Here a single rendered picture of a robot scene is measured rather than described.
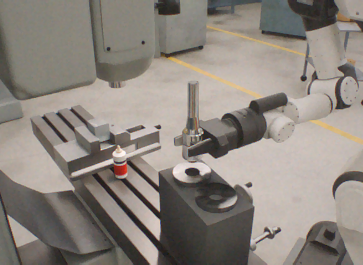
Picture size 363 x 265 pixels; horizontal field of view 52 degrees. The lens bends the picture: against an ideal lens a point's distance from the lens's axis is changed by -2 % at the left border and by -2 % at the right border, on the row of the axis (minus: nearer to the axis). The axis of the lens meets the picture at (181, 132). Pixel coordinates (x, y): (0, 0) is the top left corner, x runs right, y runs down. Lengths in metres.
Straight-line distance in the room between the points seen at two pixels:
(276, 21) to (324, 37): 6.02
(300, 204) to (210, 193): 1.95
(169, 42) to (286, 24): 2.39
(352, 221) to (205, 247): 0.53
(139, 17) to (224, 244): 0.55
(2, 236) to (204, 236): 0.44
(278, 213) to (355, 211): 1.50
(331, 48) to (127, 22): 0.55
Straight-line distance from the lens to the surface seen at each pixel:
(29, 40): 0.81
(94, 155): 1.24
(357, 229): 1.21
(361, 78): 4.39
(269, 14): 7.14
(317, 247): 1.58
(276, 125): 0.92
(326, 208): 2.77
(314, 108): 1.05
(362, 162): 1.14
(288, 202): 2.74
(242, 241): 0.86
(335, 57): 1.12
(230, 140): 0.84
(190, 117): 0.80
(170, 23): 5.53
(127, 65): 0.94
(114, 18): 0.89
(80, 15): 0.84
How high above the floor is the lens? 1.65
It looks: 28 degrees down
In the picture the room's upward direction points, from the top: straight up
